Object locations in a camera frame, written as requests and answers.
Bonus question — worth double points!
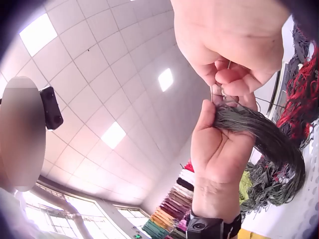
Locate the square ceiling lamp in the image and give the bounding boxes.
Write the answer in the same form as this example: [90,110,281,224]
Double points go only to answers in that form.
[101,121,126,150]
[158,68,174,92]
[19,13,58,57]

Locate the shelf of coloured yarn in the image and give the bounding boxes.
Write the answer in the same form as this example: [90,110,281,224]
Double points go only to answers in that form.
[142,159,198,239]

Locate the person's left fingers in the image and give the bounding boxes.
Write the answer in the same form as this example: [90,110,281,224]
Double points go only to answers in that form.
[236,93,259,113]

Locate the pile of grey yarn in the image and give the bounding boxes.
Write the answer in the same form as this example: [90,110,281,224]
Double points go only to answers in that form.
[287,23,319,80]
[240,153,308,218]

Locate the person's right hand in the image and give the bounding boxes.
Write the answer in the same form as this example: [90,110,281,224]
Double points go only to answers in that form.
[170,0,293,97]

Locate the thin metal wire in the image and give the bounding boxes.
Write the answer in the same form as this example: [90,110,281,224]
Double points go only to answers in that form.
[210,61,231,103]

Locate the person's left thumb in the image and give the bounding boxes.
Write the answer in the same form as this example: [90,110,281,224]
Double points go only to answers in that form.
[199,100,218,130]

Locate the pile of red yarn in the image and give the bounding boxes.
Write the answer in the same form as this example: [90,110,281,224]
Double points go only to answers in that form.
[276,56,319,141]

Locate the person's left hand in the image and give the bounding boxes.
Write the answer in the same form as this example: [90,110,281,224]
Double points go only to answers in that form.
[191,93,259,217]

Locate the window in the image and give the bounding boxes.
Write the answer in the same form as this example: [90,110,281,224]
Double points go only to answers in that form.
[22,183,151,239]

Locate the person's right thumb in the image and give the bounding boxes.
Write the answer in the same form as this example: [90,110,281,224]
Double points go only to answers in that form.
[192,58,225,86]

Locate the person's body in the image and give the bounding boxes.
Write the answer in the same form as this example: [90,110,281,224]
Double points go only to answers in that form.
[0,185,54,239]

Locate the person's right fingers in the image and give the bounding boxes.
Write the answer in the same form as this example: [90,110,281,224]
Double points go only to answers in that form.
[215,59,282,97]

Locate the grey yarn bundle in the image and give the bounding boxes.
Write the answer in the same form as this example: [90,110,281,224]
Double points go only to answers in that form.
[213,103,306,201]

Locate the thin dark thread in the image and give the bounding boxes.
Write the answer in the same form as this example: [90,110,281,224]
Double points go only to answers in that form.
[254,97,287,113]

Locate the yellow-green yarn bundle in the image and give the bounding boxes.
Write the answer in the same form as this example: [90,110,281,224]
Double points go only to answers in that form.
[239,170,255,205]

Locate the black wrist band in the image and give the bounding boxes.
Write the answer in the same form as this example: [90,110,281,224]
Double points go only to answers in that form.
[186,210,242,239]

